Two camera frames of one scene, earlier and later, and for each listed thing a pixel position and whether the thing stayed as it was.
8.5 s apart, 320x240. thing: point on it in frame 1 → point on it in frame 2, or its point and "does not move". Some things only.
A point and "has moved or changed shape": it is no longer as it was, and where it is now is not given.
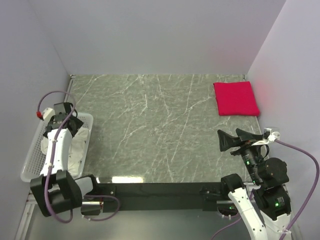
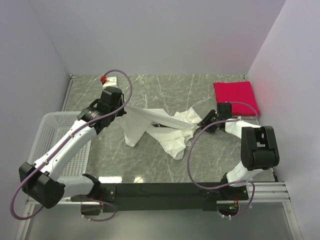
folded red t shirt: (235, 98) does not move
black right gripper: (225, 140) → (205, 121)
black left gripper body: (45, 134) → (122, 111)
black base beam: (204, 195) does not move
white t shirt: (77, 145) has moved or changed shape
